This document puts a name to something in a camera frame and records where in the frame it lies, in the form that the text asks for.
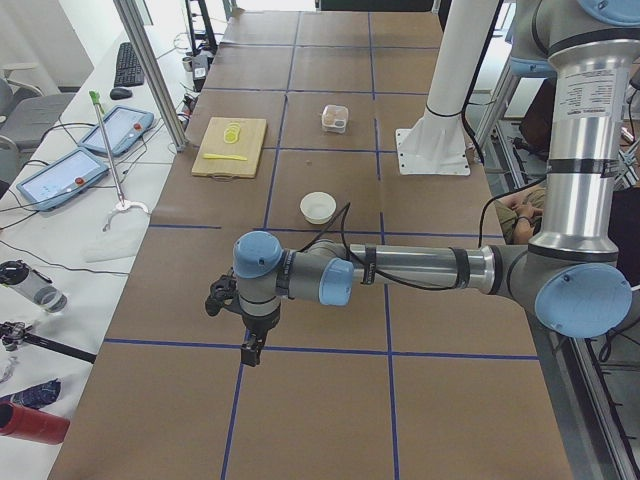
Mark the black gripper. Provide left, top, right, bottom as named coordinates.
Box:
left=241, top=307, right=281, bottom=366

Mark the clear plastic egg box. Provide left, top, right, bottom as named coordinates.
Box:
left=321, top=104, right=349, bottom=134

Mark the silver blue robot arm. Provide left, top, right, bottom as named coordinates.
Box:
left=231, top=1, right=639, bottom=366

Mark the white bowl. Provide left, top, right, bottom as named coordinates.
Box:
left=299, top=191, right=336, bottom=225

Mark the yellow plastic knife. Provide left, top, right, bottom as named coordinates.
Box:
left=202, top=153, right=248, bottom=161

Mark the dark blue patterned cloth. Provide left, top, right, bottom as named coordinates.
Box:
left=1, top=379, right=61, bottom=410

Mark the bamboo cutting board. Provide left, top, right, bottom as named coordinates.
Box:
left=191, top=117, right=267, bottom=178

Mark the clear water bottle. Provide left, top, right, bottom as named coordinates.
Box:
left=1, top=260, right=67, bottom=313

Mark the black tripod stick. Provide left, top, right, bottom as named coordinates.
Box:
left=1, top=322, right=96, bottom=364

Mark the red bottle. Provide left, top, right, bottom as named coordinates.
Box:
left=1, top=402, right=70, bottom=445

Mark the blue teach pendant near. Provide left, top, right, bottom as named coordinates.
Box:
left=17, top=147, right=108, bottom=211

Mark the blue teach pendant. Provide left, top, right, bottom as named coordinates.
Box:
left=17, top=147, right=108, bottom=211
left=78, top=106, right=154, bottom=156

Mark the blue teach pendant far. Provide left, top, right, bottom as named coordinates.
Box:
left=78, top=106, right=154, bottom=156

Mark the black computer mouse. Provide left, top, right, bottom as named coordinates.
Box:
left=109, top=87, right=133, bottom=101

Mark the seated person black shirt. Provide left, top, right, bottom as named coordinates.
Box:
left=493, top=69, right=640, bottom=289

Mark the black keyboard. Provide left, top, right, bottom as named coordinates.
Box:
left=114, top=42, right=145, bottom=87

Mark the grey office chair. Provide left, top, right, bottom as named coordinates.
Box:
left=1, top=63, right=74, bottom=155

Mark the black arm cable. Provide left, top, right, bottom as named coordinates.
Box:
left=299, top=201, right=459, bottom=292

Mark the grabber stick green handle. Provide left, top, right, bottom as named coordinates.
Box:
left=89, top=90, right=151, bottom=232

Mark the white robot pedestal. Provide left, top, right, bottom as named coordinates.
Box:
left=396, top=0, right=501, bottom=176

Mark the aluminium frame post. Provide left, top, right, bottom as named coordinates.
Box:
left=113, top=0, right=188, bottom=152

